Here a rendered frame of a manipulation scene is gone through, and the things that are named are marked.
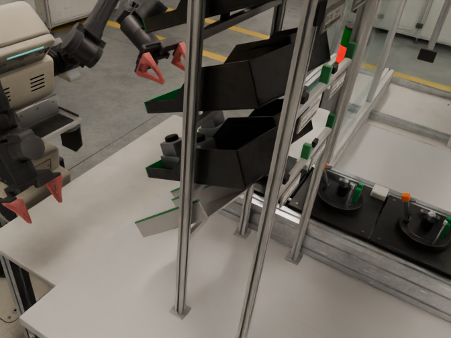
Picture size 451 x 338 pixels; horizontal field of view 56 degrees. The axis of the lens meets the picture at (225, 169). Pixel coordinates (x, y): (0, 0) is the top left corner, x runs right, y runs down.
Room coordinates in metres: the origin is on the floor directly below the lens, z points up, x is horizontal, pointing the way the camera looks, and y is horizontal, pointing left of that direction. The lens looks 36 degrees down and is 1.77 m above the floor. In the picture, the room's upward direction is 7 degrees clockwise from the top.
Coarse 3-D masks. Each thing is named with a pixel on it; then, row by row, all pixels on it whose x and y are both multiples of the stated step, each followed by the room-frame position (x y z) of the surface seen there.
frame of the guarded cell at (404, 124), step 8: (344, 8) 2.38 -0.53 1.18; (336, 40) 2.38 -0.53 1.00; (392, 80) 2.22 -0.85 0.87; (400, 80) 2.21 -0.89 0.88; (408, 80) 2.20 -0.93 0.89; (416, 88) 2.17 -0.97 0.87; (424, 88) 2.15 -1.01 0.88; (432, 88) 2.14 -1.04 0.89; (440, 96) 2.11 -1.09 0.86; (448, 96) 2.10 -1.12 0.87; (376, 112) 1.78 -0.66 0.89; (384, 120) 1.74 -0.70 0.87; (392, 120) 1.73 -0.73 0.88; (400, 120) 1.72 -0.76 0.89; (408, 128) 1.69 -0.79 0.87; (416, 128) 1.68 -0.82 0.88; (424, 128) 1.67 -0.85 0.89; (432, 136) 1.65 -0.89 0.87; (440, 136) 1.64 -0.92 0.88; (448, 136) 1.63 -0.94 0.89
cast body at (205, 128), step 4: (220, 112) 0.91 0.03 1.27; (216, 116) 0.89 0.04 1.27; (220, 116) 0.90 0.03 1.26; (212, 120) 0.88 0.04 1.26; (216, 120) 0.88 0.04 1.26; (220, 120) 0.89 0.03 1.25; (224, 120) 0.91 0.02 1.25; (204, 124) 0.89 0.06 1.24; (208, 124) 0.88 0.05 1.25; (212, 124) 0.88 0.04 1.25; (216, 124) 0.88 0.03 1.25; (220, 124) 0.89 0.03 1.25; (200, 128) 0.90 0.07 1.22; (204, 128) 0.89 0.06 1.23; (208, 128) 0.88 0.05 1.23; (212, 128) 0.88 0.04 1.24; (216, 128) 0.87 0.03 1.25; (200, 132) 0.89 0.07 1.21; (204, 132) 0.89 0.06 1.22; (208, 132) 0.88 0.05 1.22; (212, 132) 0.87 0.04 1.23; (208, 136) 0.88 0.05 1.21; (212, 136) 0.87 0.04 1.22
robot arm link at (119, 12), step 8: (144, 0) 1.08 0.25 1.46; (152, 0) 1.07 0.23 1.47; (160, 0) 1.11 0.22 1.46; (120, 8) 1.13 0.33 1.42; (136, 8) 1.11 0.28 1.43; (144, 8) 1.06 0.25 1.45; (152, 8) 1.06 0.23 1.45; (160, 8) 1.07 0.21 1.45; (120, 16) 1.09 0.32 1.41; (144, 16) 1.05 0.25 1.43
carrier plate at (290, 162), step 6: (288, 156) 1.20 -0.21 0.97; (288, 162) 1.16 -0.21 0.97; (294, 162) 1.17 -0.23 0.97; (288, 168) 1.13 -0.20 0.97; (258, 180) 1.04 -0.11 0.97; (300, 180) 1.08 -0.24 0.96; (258, 186) 1.01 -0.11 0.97; (264, 186) 1.02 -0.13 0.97; (288, 186) 1.03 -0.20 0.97; (258, 192) 0.99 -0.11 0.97; (264, 192) 0.99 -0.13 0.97
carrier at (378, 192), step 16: (336, 176) 1.12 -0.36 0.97; (304, 192) 1.01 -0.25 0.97; (320, 192) 1.00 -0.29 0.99; (336, 192) 1.00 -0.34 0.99; (352, 192) 1.02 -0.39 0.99; (368, 192) 1.05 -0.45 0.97; (384, 192) 1.03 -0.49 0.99; (320, 208) 0.95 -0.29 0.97; (336, 208) 0.94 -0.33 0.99; (352, 208) 0.94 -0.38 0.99; (368, 208) 0.98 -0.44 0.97; (336, 224) 0.89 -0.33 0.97; (352, 224) 0.90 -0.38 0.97; (368, 224) 0.90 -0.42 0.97
